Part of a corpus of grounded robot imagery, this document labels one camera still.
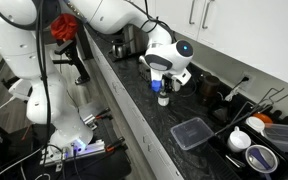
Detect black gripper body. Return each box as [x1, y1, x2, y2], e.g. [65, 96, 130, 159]
[160, 74, 175, 89]

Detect small white cup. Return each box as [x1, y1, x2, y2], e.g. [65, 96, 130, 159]
[245, 116, 266, 135]

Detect silver four-slot toaster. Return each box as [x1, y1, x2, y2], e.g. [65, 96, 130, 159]
[138, 60, 153, 84]

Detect white base cabinets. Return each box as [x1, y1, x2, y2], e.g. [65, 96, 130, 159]
[83, 24, 186, 180]

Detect dark brown canister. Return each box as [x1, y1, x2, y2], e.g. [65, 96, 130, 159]
[198, 74, 222, 100]

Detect clear plastic lid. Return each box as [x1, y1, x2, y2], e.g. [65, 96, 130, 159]
[169, 116, 216, 151]

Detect steel coffee urn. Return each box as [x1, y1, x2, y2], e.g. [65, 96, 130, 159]
[122, 24, 146, 56]

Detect steel kettle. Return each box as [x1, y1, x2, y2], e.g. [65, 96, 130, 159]
[111, 39, 126, 61]

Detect black orange bar clamp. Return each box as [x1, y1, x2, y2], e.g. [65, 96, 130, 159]
[102, 136, 127, 155]
[83, 106, 114, 131]

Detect black dish rack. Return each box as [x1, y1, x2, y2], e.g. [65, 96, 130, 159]
[206, 87, 288, 180]

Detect silver cutlery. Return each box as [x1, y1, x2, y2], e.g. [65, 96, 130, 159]
[225, 153, 247, 169]

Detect orange bowl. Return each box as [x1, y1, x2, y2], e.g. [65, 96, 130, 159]
[252, 112, 274, 125]

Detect blue spoon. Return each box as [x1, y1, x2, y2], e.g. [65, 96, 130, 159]
[249, 148, 272, 180]

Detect red cloth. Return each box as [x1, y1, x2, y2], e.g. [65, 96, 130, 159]
[50, 13, 80, 43]

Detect steel bowl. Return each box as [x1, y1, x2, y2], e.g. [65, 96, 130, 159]
[244, 144, 280, 175]

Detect clear plastic tub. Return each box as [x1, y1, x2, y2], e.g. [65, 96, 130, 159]
[263, 122, 288, 156]

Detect white plug cable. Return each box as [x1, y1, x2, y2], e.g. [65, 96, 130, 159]
[223, 77, 250, 103]

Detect white wall outlet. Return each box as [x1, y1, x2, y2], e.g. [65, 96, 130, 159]
[240, 72, 256, 89]

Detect black camera tripod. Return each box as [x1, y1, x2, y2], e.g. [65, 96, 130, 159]
[51, 37, 92, 86]

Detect metal base plate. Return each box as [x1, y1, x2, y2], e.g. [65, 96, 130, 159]
[38, 138, 107, 168]

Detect white wall cabinet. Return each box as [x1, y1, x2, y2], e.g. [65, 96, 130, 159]
[130, 0, 288, 85]

